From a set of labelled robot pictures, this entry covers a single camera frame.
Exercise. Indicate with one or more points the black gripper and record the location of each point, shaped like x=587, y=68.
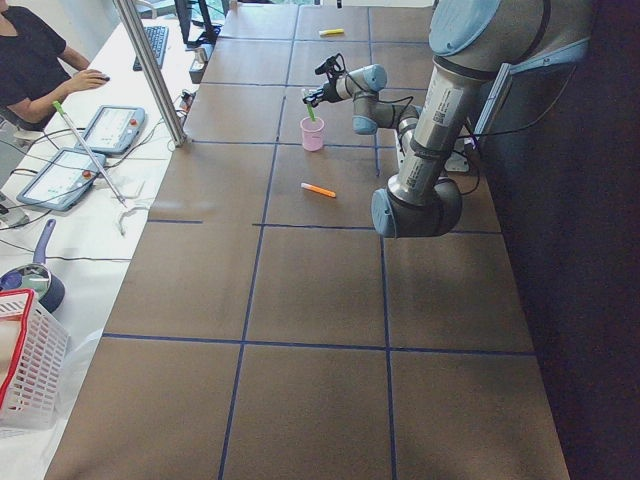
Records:
x=326, y=92

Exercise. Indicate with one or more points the green highlighter pen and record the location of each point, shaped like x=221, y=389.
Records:
x=310, y=111

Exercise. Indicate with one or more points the yellow highlighter pen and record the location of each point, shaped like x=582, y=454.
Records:
x=331, y=32

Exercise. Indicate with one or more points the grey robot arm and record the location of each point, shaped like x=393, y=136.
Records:
x=470, y=42

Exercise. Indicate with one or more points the pink mesh pen holder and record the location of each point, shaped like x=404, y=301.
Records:
x=312, y=131

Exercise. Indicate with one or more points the orange highlighter pen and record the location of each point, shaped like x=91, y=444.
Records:
x=318, y=190

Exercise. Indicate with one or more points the black monitor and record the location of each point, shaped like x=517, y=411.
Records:
x=196, y=23

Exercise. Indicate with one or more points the black keyboard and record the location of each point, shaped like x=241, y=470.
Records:
x=157, y=37

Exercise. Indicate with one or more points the upper teach pendant tablet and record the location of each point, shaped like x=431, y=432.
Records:
x=113, y=129

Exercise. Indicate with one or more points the teach pendant tablet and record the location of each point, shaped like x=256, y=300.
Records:
x=62, y=182
x=113, y=129

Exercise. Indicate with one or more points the lower teach pendant tablet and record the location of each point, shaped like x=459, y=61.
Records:
x=62, y=182

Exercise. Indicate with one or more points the person in black shirt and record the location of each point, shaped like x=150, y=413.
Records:
x=38, y=67

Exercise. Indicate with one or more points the white red plastic basket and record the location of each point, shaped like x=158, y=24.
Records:
x=33, y=348

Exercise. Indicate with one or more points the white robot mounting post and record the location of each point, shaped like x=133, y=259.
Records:
x=462, y=156

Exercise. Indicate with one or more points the aluminium frame post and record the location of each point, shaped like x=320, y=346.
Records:
x=142, y=48

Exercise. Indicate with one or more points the blue handled saucepan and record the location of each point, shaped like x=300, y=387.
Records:
x=36, y=276

